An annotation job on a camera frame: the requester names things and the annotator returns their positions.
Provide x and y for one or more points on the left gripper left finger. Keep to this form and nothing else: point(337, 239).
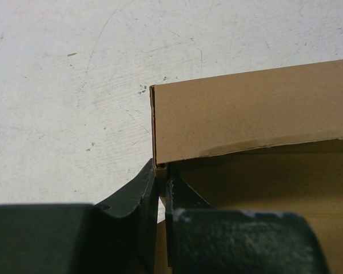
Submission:
point(116, 235)

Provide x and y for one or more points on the brown cardboard paper box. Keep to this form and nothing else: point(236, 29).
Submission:
point(268, 140)

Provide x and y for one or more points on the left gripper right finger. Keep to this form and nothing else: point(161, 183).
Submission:
point(202, 239)

